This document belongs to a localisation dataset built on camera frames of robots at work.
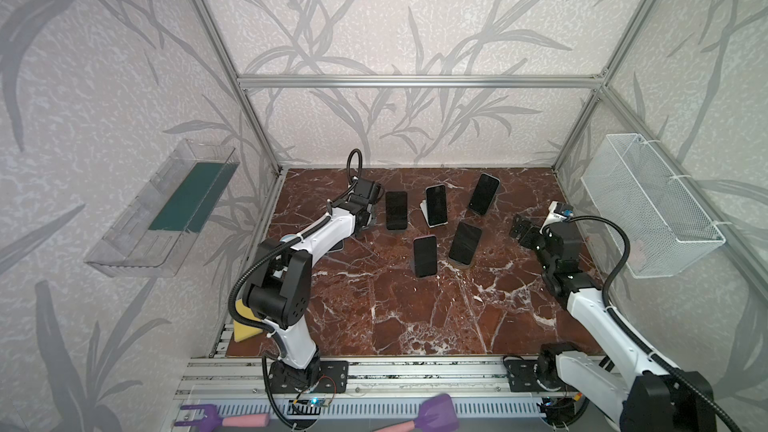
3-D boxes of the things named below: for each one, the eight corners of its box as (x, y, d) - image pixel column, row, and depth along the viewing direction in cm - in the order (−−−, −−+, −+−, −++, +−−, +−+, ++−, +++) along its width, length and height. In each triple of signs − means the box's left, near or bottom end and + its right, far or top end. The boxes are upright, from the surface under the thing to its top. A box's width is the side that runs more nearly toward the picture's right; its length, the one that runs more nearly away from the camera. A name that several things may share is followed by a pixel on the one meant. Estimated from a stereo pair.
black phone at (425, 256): (414, 281, 92) (415, 259, 80) (413, 258, 97) (414, 234, 85) (434, 281, 92) (438, 259, 80) (432, 258, 97) (436, 234, 85)
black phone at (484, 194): (468, 209, 110) (475, 183, 99) (474, 198, 114) (482, 172, 103) (485, 216, 108) (495, 190, 97) (491, 204, 112) (500, 178, 101)
